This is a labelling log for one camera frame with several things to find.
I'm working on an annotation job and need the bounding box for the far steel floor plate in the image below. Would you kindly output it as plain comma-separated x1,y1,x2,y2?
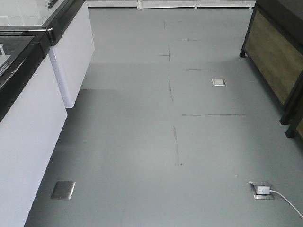
211,79,226,87

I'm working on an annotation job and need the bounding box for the far white chest freezer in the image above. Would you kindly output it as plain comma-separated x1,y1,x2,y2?
0,0,95,108

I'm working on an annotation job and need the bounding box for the white chest freezer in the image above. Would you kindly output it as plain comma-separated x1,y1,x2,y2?
0,32,67,227
0,0,95,108

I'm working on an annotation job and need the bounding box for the white base shelf row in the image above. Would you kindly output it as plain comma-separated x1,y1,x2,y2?
87,0,256,9

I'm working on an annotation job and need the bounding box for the closed steel floor plate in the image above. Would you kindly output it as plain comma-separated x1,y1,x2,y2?
51,181,76,200

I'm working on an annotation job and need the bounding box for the near white chest freezer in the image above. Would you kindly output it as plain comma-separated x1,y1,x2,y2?
0,32,67,227

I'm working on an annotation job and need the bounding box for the white power adapter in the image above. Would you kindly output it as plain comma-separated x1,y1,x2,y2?
254,185,271,195

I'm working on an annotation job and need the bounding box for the open floor socket box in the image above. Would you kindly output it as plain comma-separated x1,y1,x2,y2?
249,181,274,200

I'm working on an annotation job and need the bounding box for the wooden black-framed display stand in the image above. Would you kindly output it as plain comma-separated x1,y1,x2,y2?
240,0,303,125

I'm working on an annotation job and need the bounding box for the white power cable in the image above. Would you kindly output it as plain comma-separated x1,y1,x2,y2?
269,190,303,219

